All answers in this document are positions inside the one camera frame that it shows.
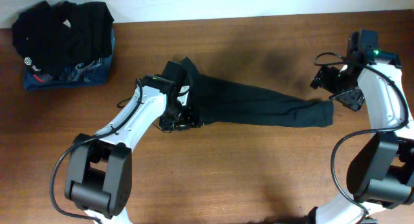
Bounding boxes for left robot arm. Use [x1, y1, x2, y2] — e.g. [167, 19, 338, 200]
[63, 75, 192, 223]

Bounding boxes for folded blue jeans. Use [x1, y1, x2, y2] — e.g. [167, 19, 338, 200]
[22, 28, 116, 91]

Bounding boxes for black folded sweater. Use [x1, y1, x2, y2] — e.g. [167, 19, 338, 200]
[12, 1, 114, 77]

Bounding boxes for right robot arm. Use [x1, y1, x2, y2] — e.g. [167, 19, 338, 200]
[307, 49, 413, 223]

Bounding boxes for dark teal t-shirt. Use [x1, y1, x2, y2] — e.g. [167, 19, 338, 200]
[180, 58, 334, 128]

